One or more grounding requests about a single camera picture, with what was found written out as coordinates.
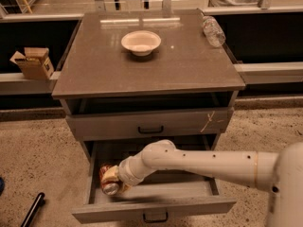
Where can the open cardboard box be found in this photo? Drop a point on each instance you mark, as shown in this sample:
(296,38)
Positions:
(34,62)

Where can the grey drawer cabinet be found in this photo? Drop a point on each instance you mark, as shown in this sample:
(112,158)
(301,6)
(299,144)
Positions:
(100,76)

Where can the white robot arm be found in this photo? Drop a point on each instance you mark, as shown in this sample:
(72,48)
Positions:
(278,174)

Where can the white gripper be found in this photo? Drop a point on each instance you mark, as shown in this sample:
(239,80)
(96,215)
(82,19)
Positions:
(125,173)

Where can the closed grey top drawer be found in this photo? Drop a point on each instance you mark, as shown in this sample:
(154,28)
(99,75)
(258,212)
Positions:
(113,126)

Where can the clear plastic water bottle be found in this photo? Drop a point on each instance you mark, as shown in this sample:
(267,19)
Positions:
(212,31)

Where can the black cylindrical pole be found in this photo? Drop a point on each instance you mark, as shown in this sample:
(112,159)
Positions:
(36,205)

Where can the open grey middle drawer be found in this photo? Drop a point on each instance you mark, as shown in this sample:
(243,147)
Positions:
(163,195)

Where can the white paper bowl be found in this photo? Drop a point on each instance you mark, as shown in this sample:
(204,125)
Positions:
(141,43)

